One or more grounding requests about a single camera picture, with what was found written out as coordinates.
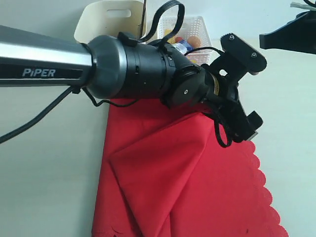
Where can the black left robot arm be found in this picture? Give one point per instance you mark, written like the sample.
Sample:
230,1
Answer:
109,68

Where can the blue white milk carton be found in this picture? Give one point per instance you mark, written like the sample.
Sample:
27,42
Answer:
183,46

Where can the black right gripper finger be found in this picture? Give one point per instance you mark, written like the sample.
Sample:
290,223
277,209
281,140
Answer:
298,35

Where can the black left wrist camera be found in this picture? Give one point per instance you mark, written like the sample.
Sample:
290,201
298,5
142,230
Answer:
248,56

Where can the cream plastic bin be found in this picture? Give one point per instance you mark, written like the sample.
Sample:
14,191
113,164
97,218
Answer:
109,17

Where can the yellow cheese wedge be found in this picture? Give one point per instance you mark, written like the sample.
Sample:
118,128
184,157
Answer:
168,32

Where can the red tablecloth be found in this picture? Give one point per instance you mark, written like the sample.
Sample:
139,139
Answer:
163,174

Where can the white perforated plastic basket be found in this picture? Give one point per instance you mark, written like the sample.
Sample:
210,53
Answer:
192,26

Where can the brown egg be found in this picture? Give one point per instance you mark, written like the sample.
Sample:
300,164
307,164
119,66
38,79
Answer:
194,41

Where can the brown chopstick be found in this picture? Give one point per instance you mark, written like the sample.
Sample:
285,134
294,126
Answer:
141,26

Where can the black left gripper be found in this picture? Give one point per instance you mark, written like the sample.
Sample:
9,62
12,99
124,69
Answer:
231,123

